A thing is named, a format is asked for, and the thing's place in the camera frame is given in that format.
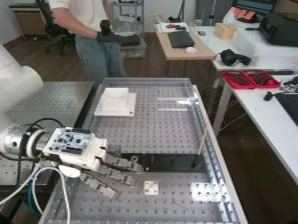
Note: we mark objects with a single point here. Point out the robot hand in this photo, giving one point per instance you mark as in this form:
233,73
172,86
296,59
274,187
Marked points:
84,153

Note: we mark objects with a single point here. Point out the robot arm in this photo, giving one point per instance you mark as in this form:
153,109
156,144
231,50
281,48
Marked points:
15,86

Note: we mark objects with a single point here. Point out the small white box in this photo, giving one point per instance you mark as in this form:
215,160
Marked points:
116,100

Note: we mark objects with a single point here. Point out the small white holder block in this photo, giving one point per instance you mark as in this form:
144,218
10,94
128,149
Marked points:
151,188

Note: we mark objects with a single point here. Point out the black plate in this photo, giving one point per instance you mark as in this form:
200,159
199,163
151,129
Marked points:
173,162

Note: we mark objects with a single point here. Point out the clear box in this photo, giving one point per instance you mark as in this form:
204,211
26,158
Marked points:
177,133

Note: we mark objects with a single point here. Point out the thin stick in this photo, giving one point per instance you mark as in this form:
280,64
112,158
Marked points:
203,140

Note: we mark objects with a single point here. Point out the person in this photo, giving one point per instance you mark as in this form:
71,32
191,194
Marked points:
100,50

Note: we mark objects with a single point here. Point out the wooden desk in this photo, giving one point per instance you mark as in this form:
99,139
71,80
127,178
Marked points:
187,55

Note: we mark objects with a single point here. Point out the black office chair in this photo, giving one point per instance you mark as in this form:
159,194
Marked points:
55,28

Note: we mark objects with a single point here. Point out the white mouse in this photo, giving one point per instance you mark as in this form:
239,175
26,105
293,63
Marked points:
191,50

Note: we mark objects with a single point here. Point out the black keyboard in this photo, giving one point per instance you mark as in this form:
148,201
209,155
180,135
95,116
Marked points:
180,39

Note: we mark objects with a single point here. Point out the red tray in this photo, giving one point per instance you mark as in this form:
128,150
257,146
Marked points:
237,80
263,78

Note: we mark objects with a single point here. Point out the white desk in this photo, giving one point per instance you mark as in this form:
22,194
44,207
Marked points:
267,110

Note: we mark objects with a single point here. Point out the black headphones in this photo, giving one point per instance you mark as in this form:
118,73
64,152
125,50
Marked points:
231,57

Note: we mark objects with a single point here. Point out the wooden block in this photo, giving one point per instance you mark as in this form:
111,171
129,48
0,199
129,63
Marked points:
224,31

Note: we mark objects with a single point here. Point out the black case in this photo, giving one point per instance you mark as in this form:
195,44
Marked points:
280,30

